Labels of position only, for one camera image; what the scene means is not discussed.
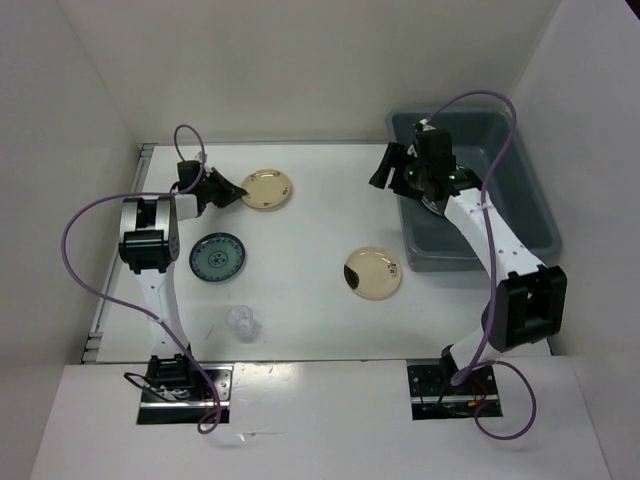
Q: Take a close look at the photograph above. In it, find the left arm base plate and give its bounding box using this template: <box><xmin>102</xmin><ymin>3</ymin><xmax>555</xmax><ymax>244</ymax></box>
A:
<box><xmin>127</xmin><ymin>364</ymin><xmax>234</xmax><ymax>426</ymax></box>

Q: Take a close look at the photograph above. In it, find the beige dish with dark spot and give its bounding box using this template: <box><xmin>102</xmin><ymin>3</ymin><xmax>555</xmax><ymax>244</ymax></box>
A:
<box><xmin>343</xmin><ymin>246</ymin><xmax>403</xmax><ymax>301</ymax></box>

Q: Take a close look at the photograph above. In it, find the beige dish with flowers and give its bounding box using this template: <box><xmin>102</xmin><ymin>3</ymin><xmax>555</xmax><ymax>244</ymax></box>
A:
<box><xmin>241</xmin><ymin>168</ymin><xmax>293</xmax><ymax>210</ymax></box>

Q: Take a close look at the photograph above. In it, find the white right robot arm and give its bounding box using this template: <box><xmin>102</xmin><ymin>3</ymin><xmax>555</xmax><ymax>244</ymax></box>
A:
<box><xmin>369</xmin><ymin>128</ymin><xmax>567</xmax><ymax>393</ymax></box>

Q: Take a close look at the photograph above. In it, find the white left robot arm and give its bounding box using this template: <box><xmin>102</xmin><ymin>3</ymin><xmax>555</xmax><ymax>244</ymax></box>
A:
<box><xmin>118</xmin><ymin>160</ymin><xmax>248</xmax><ymax>400</ymax></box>

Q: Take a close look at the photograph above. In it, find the clear plastic cup on table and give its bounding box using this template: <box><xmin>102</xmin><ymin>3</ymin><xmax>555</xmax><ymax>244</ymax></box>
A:
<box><xmin>225</xmin><ymin>305</ymin><xmax>257</xmax><ymax>343</ymax></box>

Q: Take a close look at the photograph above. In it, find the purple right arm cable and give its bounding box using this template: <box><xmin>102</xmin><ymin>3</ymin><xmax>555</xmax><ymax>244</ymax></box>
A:
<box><xmin>422</xmin><ymin>89</ymin><xmax>539</xmax><ymax>440</ymax></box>

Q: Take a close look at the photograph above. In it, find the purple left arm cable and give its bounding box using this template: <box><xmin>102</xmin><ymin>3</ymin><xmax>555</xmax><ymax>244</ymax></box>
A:
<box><xmin>60</xmin><ymin>124</ymin><xmax>224</xmax><ymax>434</ymax></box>

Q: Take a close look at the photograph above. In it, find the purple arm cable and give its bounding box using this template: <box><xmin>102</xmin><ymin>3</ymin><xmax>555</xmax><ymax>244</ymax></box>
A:
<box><xmin>422</xmin><ymin>89</ymin><xmax>539</xmax><ymax>440</ymax></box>
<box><xmin>60</xmin><ymin>124</ymin><xmax>224</xmax><ymax>434</ymax></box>

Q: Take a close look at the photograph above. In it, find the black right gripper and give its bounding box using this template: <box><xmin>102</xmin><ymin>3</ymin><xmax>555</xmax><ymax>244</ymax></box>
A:
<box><xmin>368</xmin><ymin>142</ymin><xmax>430</xmax><ymax>201</ymax></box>

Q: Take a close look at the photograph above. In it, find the blue floral green dish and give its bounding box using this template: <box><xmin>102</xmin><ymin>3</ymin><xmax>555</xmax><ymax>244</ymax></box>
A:
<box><xmin>188</xmin><ymin>232</ymin><xmax>246</xmax><ymax>283</ymax></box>

